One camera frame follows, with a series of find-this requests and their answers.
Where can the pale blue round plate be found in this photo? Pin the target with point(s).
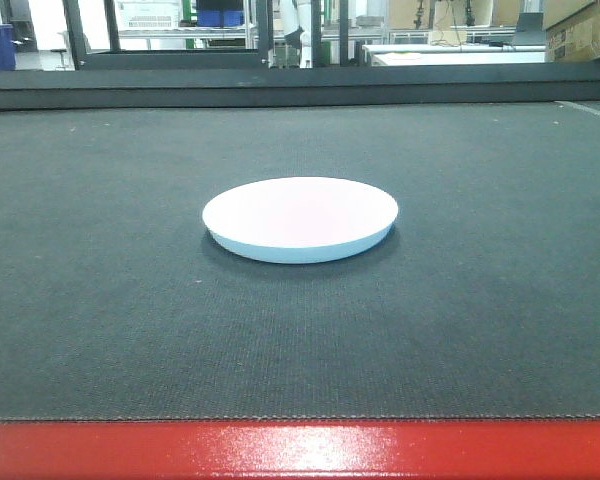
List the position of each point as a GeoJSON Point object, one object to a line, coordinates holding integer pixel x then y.
{"type": "Point", "coordinates": [300, 220]}

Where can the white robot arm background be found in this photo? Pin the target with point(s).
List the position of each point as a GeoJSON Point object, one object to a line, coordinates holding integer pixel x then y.
{"type": "Point", "coordinates": [296, 17]}

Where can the dark grey table mat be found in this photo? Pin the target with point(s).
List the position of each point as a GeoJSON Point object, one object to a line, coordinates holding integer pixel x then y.
{"type": "Point", "coordinates": [482, 302]}

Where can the white background table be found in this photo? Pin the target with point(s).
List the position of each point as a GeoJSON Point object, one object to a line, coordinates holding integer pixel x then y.
{"type": "Point", "coordinates": [432, 55]}

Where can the red table edge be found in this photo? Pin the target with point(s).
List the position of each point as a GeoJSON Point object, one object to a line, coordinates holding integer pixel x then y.
{"type": "Point", "coordinates": [239, 449]}

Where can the cardboard box right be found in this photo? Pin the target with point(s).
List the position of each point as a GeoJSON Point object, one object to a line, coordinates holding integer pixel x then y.
{"type": "Point", "coordinates": [572, 30]}

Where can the black metal frame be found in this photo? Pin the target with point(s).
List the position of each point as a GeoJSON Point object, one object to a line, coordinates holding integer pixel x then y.
{"type": "Point", "coordinates": [176, 35]}

